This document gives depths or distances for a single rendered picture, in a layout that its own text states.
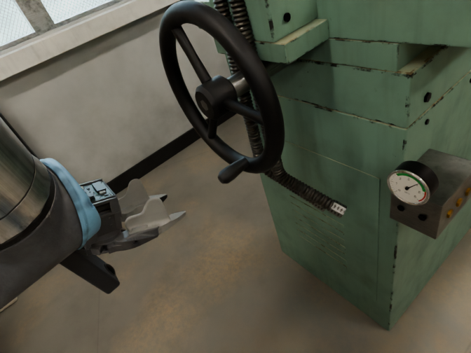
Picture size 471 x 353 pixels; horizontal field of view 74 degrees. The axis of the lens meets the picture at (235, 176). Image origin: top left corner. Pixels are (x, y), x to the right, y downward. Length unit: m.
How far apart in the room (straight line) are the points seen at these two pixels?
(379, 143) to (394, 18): 0.20
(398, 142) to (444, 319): 0.70
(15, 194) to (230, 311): 1.00
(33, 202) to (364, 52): 0.45
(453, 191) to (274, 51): 0.35
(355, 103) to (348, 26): 0.12
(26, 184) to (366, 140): 0.51
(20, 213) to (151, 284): 1.14
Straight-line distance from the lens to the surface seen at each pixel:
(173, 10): 0.49
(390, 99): 0.53
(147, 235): 0.48
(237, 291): 1.22
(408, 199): 0.54
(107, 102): 1.79
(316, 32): 0.52
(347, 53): 0.54
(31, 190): 0.28
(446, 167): 0.62
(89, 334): 1.43
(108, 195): 0.46
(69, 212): 0.32
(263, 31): 0.50
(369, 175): 0.64
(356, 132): 0.60
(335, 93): 0.59
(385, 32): 0.50
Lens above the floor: 1.02
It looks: 38 degrees down
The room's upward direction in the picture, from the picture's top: 20 degrees counter-clockwise
